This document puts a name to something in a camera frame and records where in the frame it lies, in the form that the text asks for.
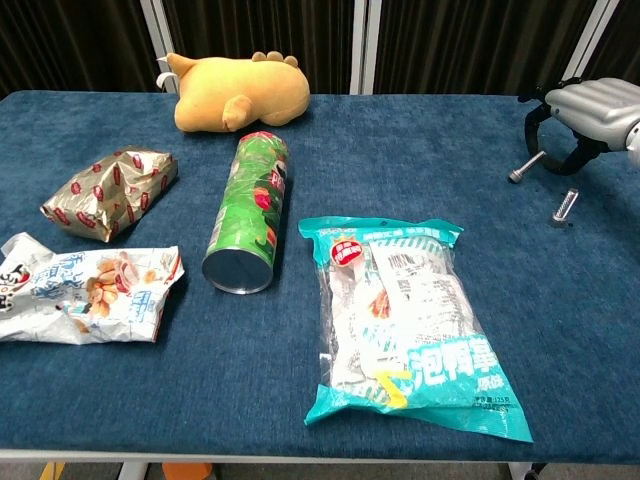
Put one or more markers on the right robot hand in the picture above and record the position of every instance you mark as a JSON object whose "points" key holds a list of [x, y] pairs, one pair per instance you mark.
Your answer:
{"points": [[595, 110]]}

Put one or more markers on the metal bolt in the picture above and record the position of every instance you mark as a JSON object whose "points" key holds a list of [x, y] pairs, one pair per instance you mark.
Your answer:
{"points": [[527, 167], [566, 204]]}

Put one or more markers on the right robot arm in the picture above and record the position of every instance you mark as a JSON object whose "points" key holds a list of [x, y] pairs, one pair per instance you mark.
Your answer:
{"points": [[636, 145]]}

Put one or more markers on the dark curtain panel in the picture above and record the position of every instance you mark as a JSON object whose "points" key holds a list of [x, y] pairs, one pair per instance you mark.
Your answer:
{"points": [[475, 45], [260, 30], [630, 30], [75, 40]]}

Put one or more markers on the blue table cloth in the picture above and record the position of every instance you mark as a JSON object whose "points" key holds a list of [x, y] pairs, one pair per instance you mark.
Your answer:
{"points": [[400, 165]]}

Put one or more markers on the teal snack bag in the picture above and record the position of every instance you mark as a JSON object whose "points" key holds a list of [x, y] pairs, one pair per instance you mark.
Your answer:
{"points": [[400, 310]]}

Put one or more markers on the yellow plush toy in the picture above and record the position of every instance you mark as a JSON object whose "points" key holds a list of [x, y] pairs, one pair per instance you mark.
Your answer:
{"points": [[240, 85]]}

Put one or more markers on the green chips can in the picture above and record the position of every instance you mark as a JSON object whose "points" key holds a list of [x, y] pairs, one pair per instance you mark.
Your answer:
{"points": [[250, 210]]}

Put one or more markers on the gold foil snack bag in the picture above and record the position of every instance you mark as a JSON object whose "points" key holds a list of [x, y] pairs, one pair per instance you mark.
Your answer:
{"points": [[110, 195]]}

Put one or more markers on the orange plastic object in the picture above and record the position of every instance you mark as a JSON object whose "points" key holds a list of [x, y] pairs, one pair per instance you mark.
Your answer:
{"points": [[187, 471]]}

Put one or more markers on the white peanut snack bag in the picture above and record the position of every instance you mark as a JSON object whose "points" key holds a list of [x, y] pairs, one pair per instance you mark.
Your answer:
{"points": [[75, 300]]}

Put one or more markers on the white partition post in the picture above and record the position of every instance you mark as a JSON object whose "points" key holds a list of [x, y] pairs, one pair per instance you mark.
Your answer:
{"points": [[157, 40], [590, 45], [365, 45]]}

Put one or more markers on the white table frame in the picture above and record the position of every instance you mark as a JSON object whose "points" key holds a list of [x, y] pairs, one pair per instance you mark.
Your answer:
{"points": [[132, 472]]}

